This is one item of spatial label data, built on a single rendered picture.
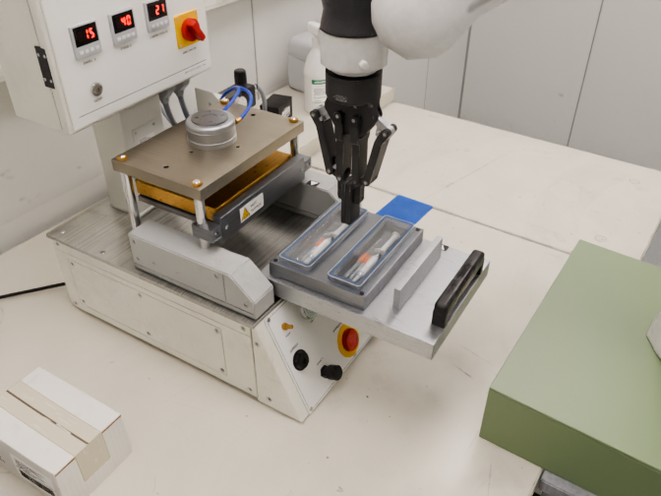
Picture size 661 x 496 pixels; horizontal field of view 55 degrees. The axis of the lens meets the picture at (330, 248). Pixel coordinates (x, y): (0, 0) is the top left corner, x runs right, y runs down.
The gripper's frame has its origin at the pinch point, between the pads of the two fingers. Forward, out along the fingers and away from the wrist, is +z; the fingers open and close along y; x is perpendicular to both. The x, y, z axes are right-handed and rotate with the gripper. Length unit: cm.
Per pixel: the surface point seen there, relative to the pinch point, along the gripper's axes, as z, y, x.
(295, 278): 9.2, -3.1, -10.3
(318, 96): 23, -55, 74
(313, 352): 25.0, -1.1, -9.1
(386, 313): 10.5, 11.4, -8.7
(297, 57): 17, -69, 84
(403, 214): 33, -13, 46
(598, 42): 45, -12, 238
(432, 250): 6.5, 12.4, 3.5
